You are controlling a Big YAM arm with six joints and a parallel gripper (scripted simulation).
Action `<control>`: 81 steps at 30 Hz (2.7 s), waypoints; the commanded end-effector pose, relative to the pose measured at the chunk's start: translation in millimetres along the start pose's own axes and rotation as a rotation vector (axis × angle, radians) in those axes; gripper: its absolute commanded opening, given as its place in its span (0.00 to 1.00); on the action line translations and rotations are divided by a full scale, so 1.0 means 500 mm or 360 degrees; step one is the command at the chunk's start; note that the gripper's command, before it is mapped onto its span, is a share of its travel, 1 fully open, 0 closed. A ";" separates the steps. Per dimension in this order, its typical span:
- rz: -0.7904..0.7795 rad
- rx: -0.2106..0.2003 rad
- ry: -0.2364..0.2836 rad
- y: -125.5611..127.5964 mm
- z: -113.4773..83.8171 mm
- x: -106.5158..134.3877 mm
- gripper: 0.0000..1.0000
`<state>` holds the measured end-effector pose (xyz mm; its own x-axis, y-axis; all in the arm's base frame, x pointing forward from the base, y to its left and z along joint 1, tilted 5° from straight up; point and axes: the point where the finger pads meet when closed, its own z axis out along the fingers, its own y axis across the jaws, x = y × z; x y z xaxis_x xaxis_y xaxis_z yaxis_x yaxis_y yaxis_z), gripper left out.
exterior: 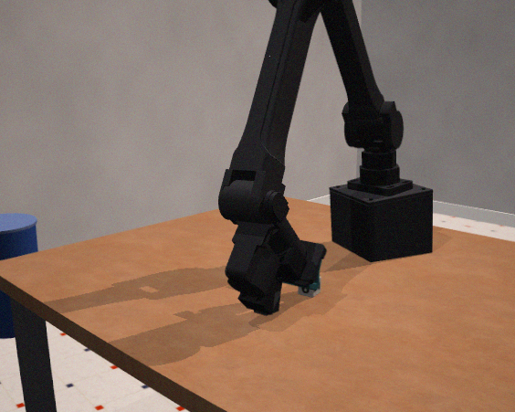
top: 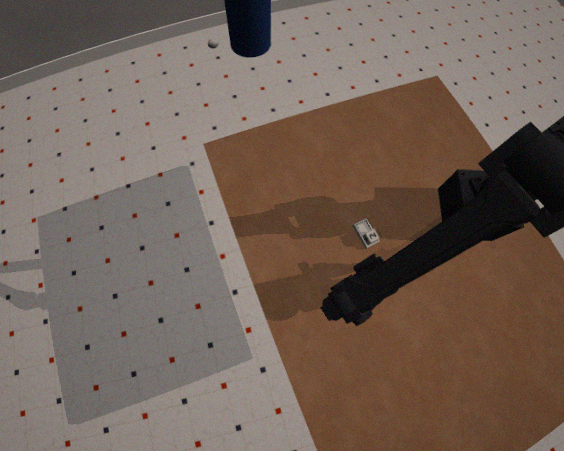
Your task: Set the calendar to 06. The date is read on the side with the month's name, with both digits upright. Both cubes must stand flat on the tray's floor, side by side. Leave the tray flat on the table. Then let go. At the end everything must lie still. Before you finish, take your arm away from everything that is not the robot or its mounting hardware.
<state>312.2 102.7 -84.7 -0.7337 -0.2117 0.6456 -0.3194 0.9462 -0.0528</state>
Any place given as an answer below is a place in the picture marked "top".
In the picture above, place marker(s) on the white rectangular tray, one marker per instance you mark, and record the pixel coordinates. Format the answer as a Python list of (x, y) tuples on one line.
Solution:
[(361, 228)]

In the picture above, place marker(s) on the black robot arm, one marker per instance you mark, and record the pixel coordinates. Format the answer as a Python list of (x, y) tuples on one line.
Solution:
[(504, 202)]

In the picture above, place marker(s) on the white number cube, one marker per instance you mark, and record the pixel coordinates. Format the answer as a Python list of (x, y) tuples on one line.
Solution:
[(370, 237)]

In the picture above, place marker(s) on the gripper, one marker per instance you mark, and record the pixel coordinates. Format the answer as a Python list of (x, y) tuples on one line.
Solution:
[(370, 262)]

